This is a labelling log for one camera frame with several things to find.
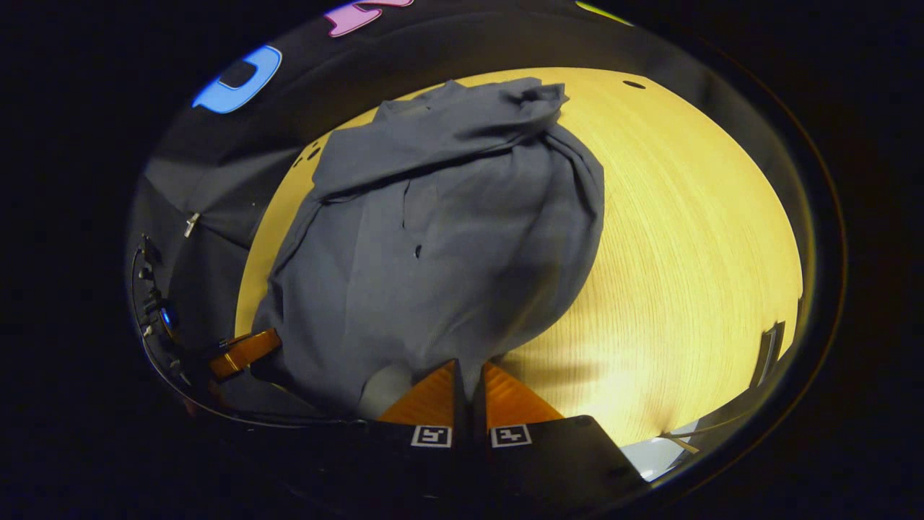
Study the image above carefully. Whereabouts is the grey polo shirt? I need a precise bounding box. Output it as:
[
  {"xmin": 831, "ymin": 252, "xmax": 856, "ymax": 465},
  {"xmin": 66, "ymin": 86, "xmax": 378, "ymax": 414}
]
[{"xmin": 249, "ymin": 77, "xmax": 606, "ymax": 420}]

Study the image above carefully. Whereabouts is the dark table edge bracket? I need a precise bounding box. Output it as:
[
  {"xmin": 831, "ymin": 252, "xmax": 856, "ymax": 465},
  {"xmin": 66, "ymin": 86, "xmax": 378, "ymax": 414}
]
[{"xmin": 747, "ymin": 321, "xmax": 786, "ymax": 391}]

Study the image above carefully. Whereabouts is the black backdrop cloth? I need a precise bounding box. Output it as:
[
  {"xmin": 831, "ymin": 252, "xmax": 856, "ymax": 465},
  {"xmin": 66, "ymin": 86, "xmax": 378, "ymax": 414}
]
[{"xmin": 130, "ymin": 0, "xmax": 802, "ymax": 347}]

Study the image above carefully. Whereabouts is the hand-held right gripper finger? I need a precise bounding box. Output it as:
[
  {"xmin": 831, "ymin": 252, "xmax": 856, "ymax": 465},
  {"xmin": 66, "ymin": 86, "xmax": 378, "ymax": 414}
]
[
  {"xmin": 310, "ymin": 359, "xmax": 471, "ymax": 506},
  {"xmin": 471, "ymin": 361, "xmax": 650, "ymax": 506}
]

